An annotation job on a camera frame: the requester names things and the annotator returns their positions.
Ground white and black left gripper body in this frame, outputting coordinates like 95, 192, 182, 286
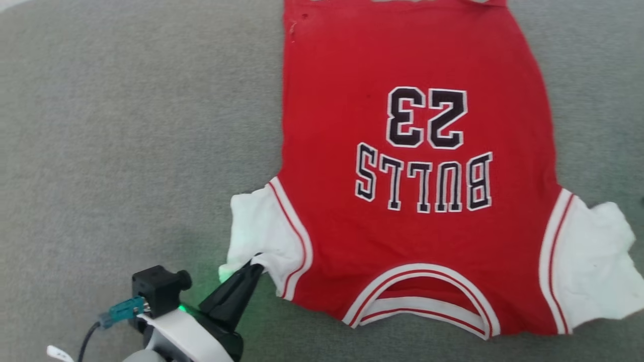
137, 306, 245, 362

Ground thin black cable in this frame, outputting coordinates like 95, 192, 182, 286
77, 321, 102, 362

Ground red Bulls 23 jersey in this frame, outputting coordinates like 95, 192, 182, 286
219, 0, 644, 341

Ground teal cable connector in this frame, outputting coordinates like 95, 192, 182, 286
97, 296, 147, 328

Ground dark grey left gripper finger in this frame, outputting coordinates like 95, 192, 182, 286
215, 264, 265, 331
199, 260, 258, 316

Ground white cable tag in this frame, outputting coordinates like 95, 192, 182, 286
46, 345, 74, 362

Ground grey fabric sofa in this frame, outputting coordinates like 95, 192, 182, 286
0, 0, 644, 362

